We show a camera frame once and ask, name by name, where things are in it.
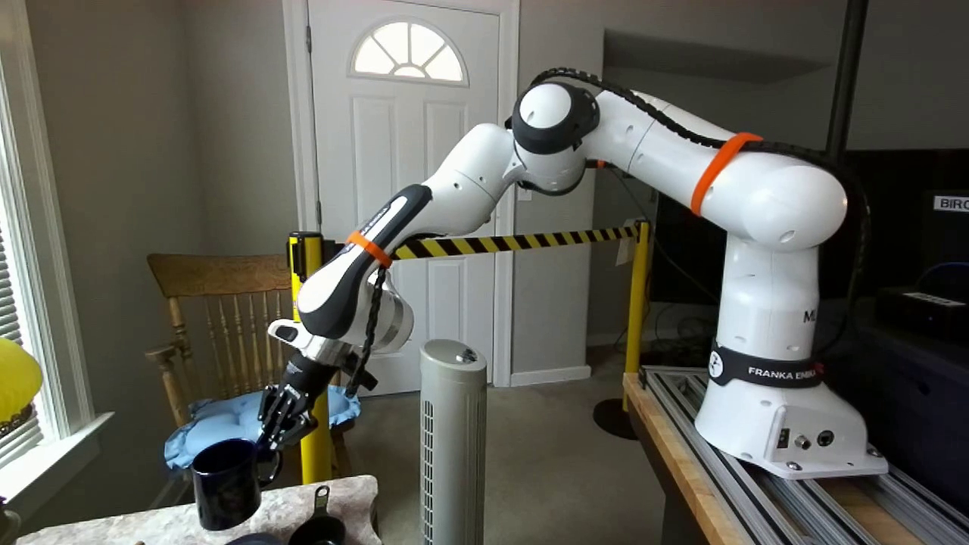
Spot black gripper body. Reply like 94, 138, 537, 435
256, 353, 340, 424

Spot black mug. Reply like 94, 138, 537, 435
186, 435, 280, 531

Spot blue cushion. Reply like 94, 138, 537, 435
161, 387, 364, 476

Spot wooden chair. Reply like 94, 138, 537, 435
142, 251, 305, 507

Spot grey tower fan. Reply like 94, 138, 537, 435
418, 335, 491, 545

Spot marble top side table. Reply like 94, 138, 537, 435
13, 471, 383, 545

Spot white window sill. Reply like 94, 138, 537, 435
0, 409, 116, 506

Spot yellow black barrier belt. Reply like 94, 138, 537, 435
322, 221, 648, 267

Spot yellow shade table lamp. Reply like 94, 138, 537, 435
0, 335, 44, 426

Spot white window blinds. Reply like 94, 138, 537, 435
0, 130, 26, 447

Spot wooden bench with aluminium rails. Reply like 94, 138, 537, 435
617, 364, 969, 545

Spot dark vertical pole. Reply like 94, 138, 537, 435
822, 0, 872, 155

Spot yellow stanchion post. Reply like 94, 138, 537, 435
283, 229, 336, 486
591, 217, 655, 441

